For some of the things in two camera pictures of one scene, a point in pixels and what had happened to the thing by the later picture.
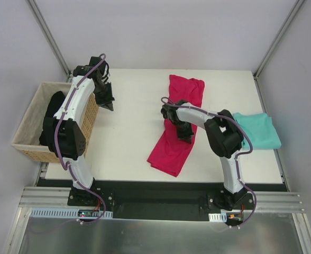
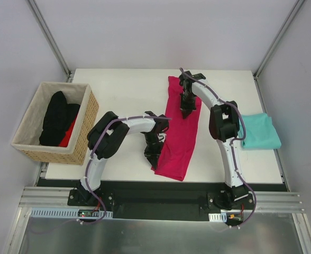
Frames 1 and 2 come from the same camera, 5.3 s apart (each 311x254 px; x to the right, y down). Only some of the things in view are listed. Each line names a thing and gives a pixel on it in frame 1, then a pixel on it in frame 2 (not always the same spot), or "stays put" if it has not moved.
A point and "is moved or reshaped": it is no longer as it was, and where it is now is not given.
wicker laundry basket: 26,140 stays put
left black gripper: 104,96 to 151,154
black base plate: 162,200 stays put
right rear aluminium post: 298,5 stays put
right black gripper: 184,131 to 187,106
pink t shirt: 170,154 is moved or reshaped
